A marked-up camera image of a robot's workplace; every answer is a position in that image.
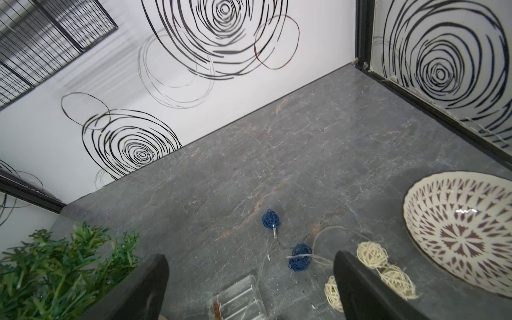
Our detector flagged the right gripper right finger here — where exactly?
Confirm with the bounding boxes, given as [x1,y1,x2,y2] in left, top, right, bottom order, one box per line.
[333,251,427,320]

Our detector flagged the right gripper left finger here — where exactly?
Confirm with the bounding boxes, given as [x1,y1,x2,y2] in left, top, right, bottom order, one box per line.
[80,254,169,320]

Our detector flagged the rattan ball string lights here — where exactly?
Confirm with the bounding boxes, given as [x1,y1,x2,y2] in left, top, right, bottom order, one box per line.
[261,209,418,313]

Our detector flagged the small green christmas tree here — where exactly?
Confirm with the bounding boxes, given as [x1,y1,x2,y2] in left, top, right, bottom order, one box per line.
[1,223,139,319]

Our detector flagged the clear battery box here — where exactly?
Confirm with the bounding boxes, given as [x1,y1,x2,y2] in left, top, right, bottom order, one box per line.
[207,275,268,320]

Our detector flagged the white perforated cup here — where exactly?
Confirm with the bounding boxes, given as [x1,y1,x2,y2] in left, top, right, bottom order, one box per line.
[402,171,511,299]

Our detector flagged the black wire basket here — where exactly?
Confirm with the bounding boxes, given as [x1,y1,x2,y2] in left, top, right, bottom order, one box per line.
[1,1,118,109]

